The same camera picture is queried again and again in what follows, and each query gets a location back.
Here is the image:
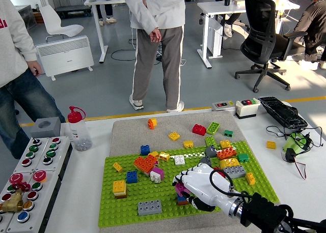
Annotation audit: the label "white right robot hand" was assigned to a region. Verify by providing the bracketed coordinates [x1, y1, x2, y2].
[172, 163, 240, 215]

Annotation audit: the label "black plug cord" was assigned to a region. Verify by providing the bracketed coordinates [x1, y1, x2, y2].
[265, 125, 323, 152]

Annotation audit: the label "clear plastic crate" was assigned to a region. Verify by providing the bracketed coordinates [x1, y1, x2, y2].
[16, 5, 37, 31]

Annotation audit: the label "grey eight-stud brick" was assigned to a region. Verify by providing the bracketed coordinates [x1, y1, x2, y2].
[223, 165, 247, 180]
[138, 199, 162, 216]

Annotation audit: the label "red sloped brick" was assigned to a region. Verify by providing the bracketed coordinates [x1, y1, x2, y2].
[192, 124, 207, 136]

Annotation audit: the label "light green tape roll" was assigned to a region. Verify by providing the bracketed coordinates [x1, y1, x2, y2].
[282, 133, 310, 157]

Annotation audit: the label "grey control box mushroom buttons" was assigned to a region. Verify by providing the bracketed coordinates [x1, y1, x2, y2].
[0, 169, 63, 233]

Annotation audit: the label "white three-button switch box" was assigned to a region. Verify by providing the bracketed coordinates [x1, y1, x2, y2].
[234, 98, 261, 120]

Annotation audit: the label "brass valve red handle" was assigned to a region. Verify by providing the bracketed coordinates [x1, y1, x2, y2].
[0, 181, 32, 214]

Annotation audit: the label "person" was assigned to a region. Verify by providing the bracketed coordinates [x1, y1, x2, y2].
[121, 0, 191, 113]
[292, 0, 326, 71]
[0, 0, 66, 160]

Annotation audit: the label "clear bottle red cap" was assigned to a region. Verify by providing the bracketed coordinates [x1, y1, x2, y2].
[67, 105, 93, 152]

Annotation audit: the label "red wide brick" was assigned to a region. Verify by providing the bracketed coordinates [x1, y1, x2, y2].
[213, 166, 226, 178]

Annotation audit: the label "grey eight-button control box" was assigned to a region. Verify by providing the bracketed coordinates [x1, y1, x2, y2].
[12, 135, 74, 178]

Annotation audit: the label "yellow brick on tan base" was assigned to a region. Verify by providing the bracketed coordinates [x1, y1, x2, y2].
[112, 180, 126, 193]

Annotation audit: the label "black servo with red wire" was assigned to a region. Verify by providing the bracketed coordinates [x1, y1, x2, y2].
[281, 148, 308, 181]

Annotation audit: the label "yellow curved brick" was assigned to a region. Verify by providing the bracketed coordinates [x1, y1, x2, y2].
[219, 158, 240, 170]

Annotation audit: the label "black platform cart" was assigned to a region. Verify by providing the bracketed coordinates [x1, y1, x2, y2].
[55, 5, 92, 18]

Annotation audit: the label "black keyboard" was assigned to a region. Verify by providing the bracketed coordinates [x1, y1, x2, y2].
[258, 96, 308, 130]

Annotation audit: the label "green studded baseplate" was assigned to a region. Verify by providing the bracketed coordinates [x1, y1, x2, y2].
[98, 140, 279, 228]

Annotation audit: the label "magenta square brick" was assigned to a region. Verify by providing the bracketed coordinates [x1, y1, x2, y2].
[174, 183, 191, 197]

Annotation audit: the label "white plastic chair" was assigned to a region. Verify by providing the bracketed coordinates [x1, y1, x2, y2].
[39, 4, 85, 42]

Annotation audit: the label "black mesh office chair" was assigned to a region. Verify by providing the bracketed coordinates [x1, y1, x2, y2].
[234, 0, 308, 93]

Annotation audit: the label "orange eight-stud brick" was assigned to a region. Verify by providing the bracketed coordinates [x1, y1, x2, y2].
[216, 147, 237, 160]

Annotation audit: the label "white small brick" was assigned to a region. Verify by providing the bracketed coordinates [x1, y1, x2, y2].
[149, 171, 161, 184]

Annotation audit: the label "grey cube with hole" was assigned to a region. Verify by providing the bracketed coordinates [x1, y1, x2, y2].
[30, 116, 61, 139]

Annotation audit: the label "grey flat switch box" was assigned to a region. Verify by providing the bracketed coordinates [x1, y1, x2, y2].
[211, 101, 236, 112]

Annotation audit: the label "white desk with tower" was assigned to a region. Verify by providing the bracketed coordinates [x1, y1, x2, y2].
[196, 0, 301, 70]

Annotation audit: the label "grey foam mat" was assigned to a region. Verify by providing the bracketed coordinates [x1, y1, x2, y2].
[99, 111, 283, 233]

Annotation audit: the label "white computer tower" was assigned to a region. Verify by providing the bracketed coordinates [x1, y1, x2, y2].
[207, 19, 224, 59]

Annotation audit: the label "lime green long brick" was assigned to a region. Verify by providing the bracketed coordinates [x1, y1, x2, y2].
[206, 122, 221, 135]

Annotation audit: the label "white panel heater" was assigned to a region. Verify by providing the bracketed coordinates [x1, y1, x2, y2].
[35, 35, 94, 81]

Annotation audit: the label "magenta roof brick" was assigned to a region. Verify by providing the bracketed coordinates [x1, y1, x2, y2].
[152, 166, 165, 181]

